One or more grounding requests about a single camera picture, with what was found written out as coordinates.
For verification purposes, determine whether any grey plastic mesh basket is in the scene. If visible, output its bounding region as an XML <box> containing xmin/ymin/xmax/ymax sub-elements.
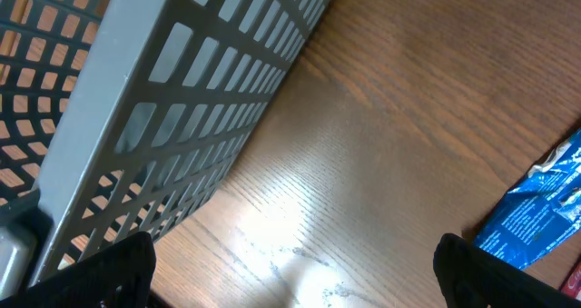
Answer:
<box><xmin>1</xmin><ymin>0</ymin><xmax>331</xmax><ymax>297</ymax></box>

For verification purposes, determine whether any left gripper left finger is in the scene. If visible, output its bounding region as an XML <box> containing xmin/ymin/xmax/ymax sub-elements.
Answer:
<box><xmin>1</xmin><ymin>232</ymin><xmax>156</xmax><ymax>308</ymax></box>

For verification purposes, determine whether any blue snack bar wrapper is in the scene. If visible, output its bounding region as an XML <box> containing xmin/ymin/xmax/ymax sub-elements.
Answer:
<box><xmin>474</xmin><ymin>132</ymin><xmax>580</xmax><ymax>270</ymax></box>

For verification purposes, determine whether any red purple snack packet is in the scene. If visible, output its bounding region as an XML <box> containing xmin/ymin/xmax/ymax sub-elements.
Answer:
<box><xmin>560</xmin><ymin>262</ymin><xmax>581</xmax><ymax>301</ymax></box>

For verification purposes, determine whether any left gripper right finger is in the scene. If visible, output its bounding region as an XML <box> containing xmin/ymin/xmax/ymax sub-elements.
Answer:
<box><xmin>433</xmin><ymin>233</ymin><xmax>580</xmax><ymax>308</ymax></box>

